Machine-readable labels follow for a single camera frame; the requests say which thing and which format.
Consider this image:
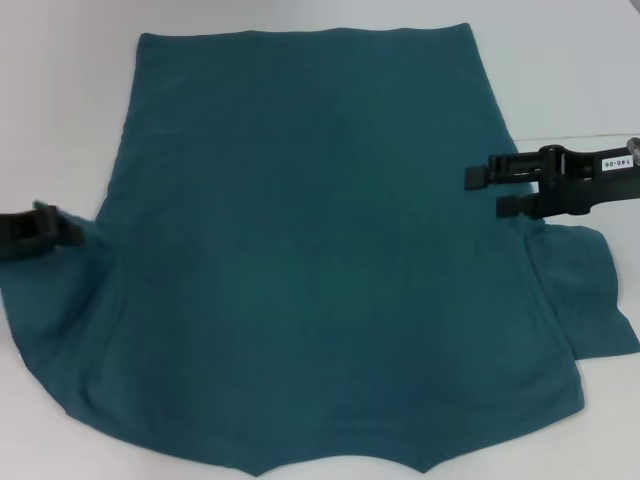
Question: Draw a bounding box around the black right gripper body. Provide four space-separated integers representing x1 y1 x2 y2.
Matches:
537 143 640 220

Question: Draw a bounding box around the teal blue t-shirt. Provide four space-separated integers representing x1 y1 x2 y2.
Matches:
0 22 640 476

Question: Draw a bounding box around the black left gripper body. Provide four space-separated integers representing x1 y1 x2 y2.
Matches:
0 200 64 262

